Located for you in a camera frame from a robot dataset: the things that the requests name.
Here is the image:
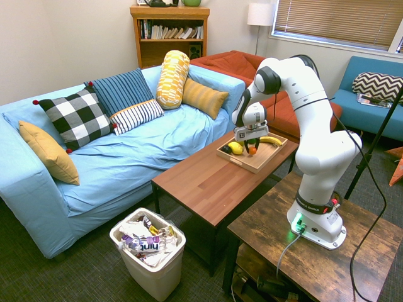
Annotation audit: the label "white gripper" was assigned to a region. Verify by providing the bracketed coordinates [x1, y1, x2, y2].
[233, 121, 270, 155]

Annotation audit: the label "light wooden tray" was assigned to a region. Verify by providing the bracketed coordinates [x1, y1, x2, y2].
[216, 135, 289, 174]

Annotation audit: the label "yellow lemon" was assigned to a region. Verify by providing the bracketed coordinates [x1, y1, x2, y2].
[227, 141, 245, 155]

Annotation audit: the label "yellow banana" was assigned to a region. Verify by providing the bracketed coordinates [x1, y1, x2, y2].
[259, 135, 283, 147]

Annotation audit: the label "reddish wooden coffee table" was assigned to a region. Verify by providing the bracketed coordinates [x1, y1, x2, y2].
[150, 128, 299, 277]

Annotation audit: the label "mustard striped pillow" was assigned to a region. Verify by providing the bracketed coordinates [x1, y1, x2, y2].
[181, 77, 230, 120]

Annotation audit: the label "orange sofa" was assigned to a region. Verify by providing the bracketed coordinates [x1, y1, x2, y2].
[190, 50, 343, 144]

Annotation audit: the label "yellow patterned bolster pillow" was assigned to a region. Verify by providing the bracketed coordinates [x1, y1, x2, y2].
[155, 50, 191, 110]

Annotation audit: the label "teal sofa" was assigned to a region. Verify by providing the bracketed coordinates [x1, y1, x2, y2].
[332, 55, 403, 142]

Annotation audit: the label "white navy striped pillow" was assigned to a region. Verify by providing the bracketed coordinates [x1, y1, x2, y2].
[109, 99, 165, 137]

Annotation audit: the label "magazine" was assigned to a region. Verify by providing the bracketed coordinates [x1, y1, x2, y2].
[356, 92, 393, 109]

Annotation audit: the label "light blue sofa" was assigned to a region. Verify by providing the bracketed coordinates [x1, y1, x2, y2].
[0, 64, 246, 260]

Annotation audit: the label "wooden bookshelf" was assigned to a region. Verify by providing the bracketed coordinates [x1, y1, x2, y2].
[129, 4, 211, 70]

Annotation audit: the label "white shade floor lamp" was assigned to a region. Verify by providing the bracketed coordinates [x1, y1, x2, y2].
[247, 3, 275, 57]

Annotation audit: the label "rustic dark wood table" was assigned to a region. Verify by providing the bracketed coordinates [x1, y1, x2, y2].
[222, 171, 403, 302]

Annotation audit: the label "black white chevron pillow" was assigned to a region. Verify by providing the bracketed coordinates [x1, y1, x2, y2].
[351, 71, 403, 104]

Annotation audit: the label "blue striped pillow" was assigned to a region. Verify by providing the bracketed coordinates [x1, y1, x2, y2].
[83, 68, 155, 118]

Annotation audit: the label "black box device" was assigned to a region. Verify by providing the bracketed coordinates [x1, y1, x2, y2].
[256, 276, 300, 299]

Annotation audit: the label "clear plastic water bottle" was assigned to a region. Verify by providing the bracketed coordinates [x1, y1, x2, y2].
[121, 235, 177, 255]

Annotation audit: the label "orange fabric object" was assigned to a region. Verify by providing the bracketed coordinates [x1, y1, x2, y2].
[385, 146, 403, 187]

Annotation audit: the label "wooden window blinds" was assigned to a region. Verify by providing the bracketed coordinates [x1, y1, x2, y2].
[272, 0, 403, 53]

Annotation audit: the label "white trash bin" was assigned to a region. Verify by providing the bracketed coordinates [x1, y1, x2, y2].
[109, 207, 186, 302]

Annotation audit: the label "black white checkered pillow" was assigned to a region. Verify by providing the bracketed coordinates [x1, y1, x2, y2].
[32, 82, 118, 154]

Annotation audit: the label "plain mustard pillow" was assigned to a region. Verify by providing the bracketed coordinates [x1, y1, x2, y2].
[18, 120, 81, 186]

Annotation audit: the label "grey power cable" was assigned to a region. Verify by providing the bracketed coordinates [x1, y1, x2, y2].
[276, 231, 305, 279]

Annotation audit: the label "black camera tripod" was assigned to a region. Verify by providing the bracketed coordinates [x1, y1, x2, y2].
[343, 91, 403, 201]

